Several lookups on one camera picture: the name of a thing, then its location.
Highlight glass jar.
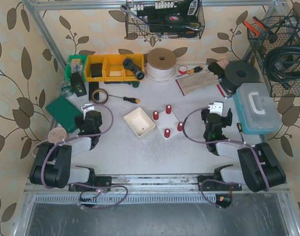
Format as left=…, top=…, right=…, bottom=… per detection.
left=60, top=82, right=74, bottom=97

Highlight black battery charger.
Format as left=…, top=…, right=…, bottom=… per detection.
left=70, top=72, right=87, bottom=97

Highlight yellow black screwdriver by toolbox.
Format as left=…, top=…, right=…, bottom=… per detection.
left=237, top=122, right=245, bottom=144

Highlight wire basket with hoses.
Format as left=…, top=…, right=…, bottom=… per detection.
left=247, top=15, right=300, bottom=97

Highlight round sanding disc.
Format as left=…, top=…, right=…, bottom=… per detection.
left=48, top=127, right=68, bottom=144

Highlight black brush with sponge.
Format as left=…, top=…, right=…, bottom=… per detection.
left=208, top=59, right=230, bottom=78

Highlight white cable spool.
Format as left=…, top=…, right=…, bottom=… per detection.
left=145, top=48, right=177, bottom=83

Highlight beige work glove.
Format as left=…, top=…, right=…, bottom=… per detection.
left=176, top=70, right=219, bottom=96

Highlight aluminium rail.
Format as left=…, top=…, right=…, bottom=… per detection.
left=24, top=174, right=290, bottom=194

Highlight grey pipe fitting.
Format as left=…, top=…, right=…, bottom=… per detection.
left=123, top=58, right=145, bottom=80

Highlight teal clear toolbox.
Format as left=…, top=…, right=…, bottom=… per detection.
left=233, top=83, right=282, bottom=135

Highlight black box in bin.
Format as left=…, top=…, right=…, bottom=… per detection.
left=90, top=63, right=103, bottom=78

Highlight brown tape roll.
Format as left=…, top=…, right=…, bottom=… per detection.
left=91, top=88, right=109, bottom=105

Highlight green foam pad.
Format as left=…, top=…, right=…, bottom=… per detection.
left=46, top=95, right=83, bottom=133

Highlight yellow storage bins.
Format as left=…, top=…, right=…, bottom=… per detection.
left=84, top=54, right=145, bottom=83

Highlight green storage bin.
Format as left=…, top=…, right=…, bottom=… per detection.
left=65, top=55, right=87, bottom=82

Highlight orange handled pliers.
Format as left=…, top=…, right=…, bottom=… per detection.
left=243, top=16, right=267, bottom=37

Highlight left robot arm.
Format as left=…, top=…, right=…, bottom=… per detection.
left=29, top=111, right=102, bottom=188

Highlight wire basket with tools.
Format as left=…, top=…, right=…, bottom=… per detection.
left=120, top=0, right=205, bottom=41

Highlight small yellow black screwdriver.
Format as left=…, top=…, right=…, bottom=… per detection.
left=176, top=66, right=203, bottom=78

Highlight black hose coil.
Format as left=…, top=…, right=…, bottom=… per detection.
left=264, top=43, right=300, bottom=84

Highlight red large spring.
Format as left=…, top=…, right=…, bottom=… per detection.
left=165, top=105, right=172, bottom=115

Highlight orange black screwdriver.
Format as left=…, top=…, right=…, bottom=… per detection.
left=109, top=95, right=140, bottom=104

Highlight white four-peg base plate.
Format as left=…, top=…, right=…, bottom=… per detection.
left=152, top=111, right=182, bottom=140

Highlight black foam disc spool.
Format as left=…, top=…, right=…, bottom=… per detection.
left=221, top=61, right=260, bottom=92

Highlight white spring tray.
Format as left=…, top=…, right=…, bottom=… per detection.
left=124, top=107, right=156, bottom=140

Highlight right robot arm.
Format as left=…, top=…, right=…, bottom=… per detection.
left=201, top=107, right=286, bottom=192

